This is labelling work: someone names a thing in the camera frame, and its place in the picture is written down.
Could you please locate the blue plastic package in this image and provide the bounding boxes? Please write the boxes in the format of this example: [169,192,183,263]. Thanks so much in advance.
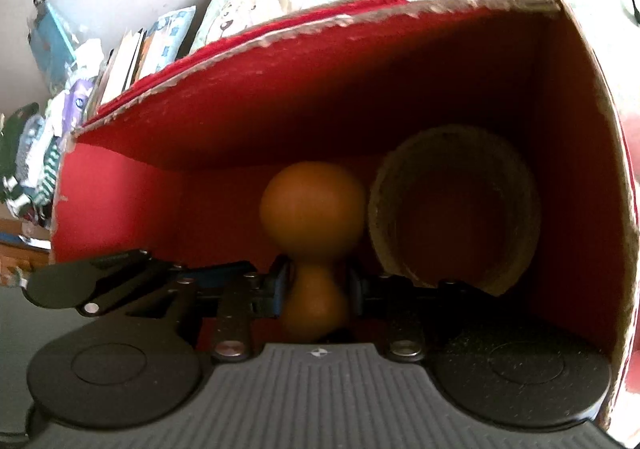
[27,0,78,96]

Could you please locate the red cardboard box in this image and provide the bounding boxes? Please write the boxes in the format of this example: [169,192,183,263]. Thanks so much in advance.
[52,0,639,425]

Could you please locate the blue patterned book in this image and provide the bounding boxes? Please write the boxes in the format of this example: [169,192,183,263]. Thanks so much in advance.
[136,5,196,80]

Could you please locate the brown tape roll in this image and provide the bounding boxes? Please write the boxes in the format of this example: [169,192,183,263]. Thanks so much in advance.
[368,126,541,295]

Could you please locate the standing books stack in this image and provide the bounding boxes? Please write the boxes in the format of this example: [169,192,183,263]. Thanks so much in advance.
[82,28,146,123]

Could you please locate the wooden gourd massager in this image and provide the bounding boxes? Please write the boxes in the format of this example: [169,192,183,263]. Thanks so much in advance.
[259,162,366,343]

